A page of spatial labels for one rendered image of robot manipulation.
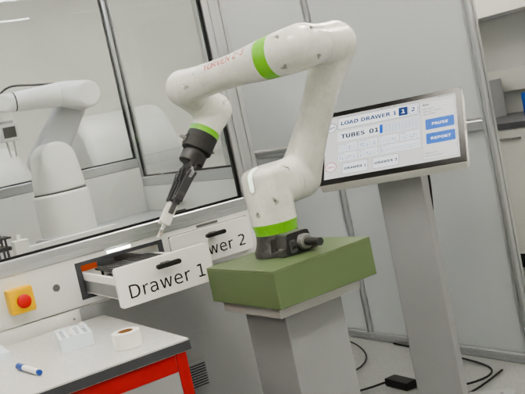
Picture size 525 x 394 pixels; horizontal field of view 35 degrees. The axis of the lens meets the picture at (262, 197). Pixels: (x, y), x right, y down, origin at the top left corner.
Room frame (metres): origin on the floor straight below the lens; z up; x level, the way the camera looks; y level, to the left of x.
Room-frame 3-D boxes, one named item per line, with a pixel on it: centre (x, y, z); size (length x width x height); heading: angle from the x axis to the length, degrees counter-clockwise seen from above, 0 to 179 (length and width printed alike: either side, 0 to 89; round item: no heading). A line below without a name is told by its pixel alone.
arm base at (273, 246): (2.26, -0.05, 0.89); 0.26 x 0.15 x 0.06; 30
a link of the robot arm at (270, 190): (2.32, -0.03, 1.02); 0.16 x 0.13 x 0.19; 142
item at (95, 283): (2.45, 0.41, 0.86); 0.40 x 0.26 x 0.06; 31
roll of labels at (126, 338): (2.01, 0.40, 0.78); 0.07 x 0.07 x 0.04
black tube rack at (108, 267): (2.44, 0.41, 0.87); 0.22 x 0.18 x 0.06; 31
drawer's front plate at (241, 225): (2.69, 0.19, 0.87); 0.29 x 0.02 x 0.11; 121
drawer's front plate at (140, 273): (2.27, 0.31, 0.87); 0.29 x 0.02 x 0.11; 121
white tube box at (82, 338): (2.15, 0.56, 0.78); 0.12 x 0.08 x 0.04; 19
